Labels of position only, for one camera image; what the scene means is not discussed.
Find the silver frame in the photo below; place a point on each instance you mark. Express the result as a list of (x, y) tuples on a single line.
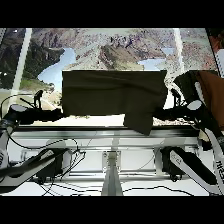
[(111, 160)]

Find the brown garment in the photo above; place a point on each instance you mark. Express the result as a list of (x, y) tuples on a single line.
[(213, 96)]

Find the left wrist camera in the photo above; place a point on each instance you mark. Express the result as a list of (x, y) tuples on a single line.
[(38, 97)]

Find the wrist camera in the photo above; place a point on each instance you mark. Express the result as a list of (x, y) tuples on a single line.
[(176, 95), (38, 97)]

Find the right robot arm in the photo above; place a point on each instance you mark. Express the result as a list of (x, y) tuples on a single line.
[(196, 166)]

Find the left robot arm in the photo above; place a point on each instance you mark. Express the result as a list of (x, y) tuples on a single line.
[(23, 115)]

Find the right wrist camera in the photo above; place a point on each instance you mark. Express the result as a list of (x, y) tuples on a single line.
[(176, 95)]

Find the dark olive garment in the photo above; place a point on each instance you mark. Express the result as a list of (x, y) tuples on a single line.
[(110, 95)]

